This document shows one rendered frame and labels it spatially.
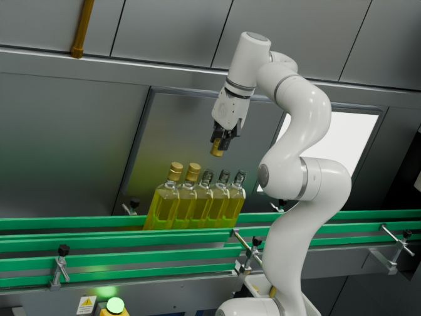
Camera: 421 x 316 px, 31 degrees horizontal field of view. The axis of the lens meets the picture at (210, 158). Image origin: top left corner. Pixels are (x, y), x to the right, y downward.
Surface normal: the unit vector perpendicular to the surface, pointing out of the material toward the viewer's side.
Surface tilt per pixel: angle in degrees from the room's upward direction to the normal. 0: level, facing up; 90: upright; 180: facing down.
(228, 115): 89
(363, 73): 90
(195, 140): 90
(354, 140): 90
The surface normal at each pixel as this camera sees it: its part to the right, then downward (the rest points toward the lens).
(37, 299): 0.47, 0.51
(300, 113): -0.69, -0.17
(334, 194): 0.30, 0.45
